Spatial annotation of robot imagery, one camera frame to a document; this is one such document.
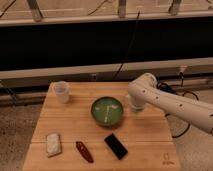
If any green ceramic bowl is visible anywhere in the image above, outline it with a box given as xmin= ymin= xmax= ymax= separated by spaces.
xmin=91 ymin=96 xmax=124 ymax=126

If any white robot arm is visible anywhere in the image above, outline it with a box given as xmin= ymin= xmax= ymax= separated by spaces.
xmin=127 ymin=73 xmax=213 ymax=135

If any translucent plastic cup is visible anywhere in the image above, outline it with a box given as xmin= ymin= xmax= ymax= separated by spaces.
xmin=53 ymin=81 xmax=69 ymax=103

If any black smartphone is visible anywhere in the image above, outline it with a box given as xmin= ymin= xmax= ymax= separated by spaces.
xmin=104 ymin=134 xmax=128 ymax=160

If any white sponge block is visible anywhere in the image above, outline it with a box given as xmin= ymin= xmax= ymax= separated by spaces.
xmin=46 ymin=133 xmax=62 ymax=157

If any black floor cable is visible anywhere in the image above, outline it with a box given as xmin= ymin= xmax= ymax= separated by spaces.
xmin=156 ymin=71 xmax=200 ymax=139

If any black hanging cable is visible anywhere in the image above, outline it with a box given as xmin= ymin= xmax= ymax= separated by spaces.
xmin=111 ymin=9 xmax=141 ymax=81

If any metal window frame rail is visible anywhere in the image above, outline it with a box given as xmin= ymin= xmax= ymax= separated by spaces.
xmin=0 ymin=57 xmax=213 ymax=79

